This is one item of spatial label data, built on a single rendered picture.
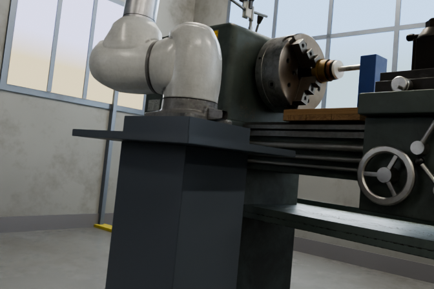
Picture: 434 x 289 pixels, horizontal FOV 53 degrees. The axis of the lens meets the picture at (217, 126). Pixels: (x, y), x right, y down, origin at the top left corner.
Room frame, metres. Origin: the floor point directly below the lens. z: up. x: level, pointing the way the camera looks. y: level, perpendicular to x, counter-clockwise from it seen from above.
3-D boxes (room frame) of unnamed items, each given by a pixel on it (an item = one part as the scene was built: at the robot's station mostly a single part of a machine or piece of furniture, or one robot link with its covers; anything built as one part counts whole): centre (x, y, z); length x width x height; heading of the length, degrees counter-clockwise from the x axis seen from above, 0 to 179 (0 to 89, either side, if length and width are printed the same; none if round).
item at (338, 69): (1.55, -0.47, 1.08); 0.13 x 0.07 x 0.07; 42
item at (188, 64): (1.21, 0.09, 0.97); 0.18 x 0.16 x 0.22; 72
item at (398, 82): (1.14, -0.47, 0.95); 0.07 x 0.04 x 0.04; 132
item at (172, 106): (1.19, 0.07, 0.83); 0.22 x 0.18 x 0.06; 49
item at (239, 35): (2.02, -0.01, 1.06); 0.59 x 0.48 x 0.39; 42
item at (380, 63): (1.48, -0.52, 1.00); 0.08 x 0.06 x 0.23; 132
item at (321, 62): (1.63, -0.39, 1.08); 0.09 x 0.09 x 0.09; 42
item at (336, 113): (1.55, -0.47, 0.89); 0.36 x 0.30 x 0.04; 132
